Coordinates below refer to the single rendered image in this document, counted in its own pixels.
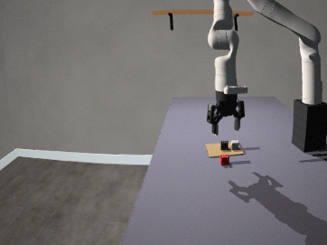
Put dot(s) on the tan flat mat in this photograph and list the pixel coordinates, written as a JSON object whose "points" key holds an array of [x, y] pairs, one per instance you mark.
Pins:
{"points": [[214, 150]]}

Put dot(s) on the black die with white pips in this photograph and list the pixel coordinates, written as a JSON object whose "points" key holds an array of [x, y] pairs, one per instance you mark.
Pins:
{"points": [[225, 145]]}

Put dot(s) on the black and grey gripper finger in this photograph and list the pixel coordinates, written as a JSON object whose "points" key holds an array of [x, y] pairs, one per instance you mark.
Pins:
{"points": [[238, 115], [214, 119]]}

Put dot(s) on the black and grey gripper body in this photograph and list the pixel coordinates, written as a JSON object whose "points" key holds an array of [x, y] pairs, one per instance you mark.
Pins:
{"points": [[221, 102]]}

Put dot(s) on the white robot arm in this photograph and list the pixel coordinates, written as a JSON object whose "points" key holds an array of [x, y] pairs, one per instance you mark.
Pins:
{"points": [[221, 37]]}

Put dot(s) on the red die with white pips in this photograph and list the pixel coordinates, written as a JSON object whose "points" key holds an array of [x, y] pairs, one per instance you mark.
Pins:
{"points": [[224, 159]]}

